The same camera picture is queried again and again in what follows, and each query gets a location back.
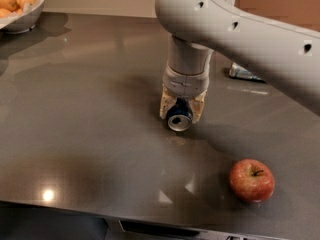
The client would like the blue pepsi can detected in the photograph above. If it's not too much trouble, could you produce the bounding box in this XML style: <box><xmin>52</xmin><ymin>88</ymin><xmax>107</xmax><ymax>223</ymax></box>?
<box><xmin>166</xmin><ymin>98</ymin><xmax>193</xmax><ymax>132</ymax></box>

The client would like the red apple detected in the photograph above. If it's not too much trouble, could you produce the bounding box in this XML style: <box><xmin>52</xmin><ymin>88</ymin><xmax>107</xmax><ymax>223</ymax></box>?
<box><xmin>229</xmin><ymin>159</ymin><xmax>275</xmax><ymax>203</ymax></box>

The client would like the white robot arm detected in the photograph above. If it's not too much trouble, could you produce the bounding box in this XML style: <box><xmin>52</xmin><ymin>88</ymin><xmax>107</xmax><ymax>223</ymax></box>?
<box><xmin>155</xmin><ymin>0</ymin><xmax>320</xmax><ymax>125</ymax></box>

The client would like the white fruit bowl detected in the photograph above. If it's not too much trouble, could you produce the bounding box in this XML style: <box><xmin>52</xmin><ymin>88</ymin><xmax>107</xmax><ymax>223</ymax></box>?
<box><xmin>0</xmin><ymin>0</ymin><xmax>48</xmax><ymax>35</ymax></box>

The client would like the orange fruit bottom left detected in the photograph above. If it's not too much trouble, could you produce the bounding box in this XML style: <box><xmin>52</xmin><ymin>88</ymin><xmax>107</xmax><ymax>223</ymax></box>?
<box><xmin>0</xmin><ymin>8</ymin><xmax>11</xmax><ymax>18</ymax></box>

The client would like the silver energy drink can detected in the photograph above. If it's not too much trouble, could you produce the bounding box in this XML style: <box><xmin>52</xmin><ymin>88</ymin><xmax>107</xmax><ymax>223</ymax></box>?
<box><xmin>229</xmin><ymin>62</ymin><xmax>264</xmax><ymax>82</ymax></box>

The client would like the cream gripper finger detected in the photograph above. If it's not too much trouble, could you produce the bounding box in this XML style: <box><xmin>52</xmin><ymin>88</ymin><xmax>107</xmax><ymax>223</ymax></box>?
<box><xmin>189</xmin><ymin>91</ymin><xmax>206</xmax><ymax>124</ymax></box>
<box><xmin>159</xmin><ymin>86</ymin><xmax>177</xmax><ymax>119</ymax></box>

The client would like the orange fruit middle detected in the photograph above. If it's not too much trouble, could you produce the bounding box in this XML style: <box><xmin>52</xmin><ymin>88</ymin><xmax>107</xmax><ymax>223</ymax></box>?
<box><xmin>17</xmin><ymin>0</ymin><xmax>36</xmax><ymax>9</ymax></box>

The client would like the orange fruit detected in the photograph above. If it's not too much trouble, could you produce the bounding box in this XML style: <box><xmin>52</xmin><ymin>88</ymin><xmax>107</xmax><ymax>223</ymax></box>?
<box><xmin>0</xmin><ymin>0</ymin><xmax>19</xmax><ymax>12</ymax></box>
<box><xmin>0</xmin><ymin>8</ymin><xmax>11</xmax><ymax>18</ymax></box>
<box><xmin>17</xmin><ymin>0</ymin><xmax>36</xmax><ymax>9</ymax></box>

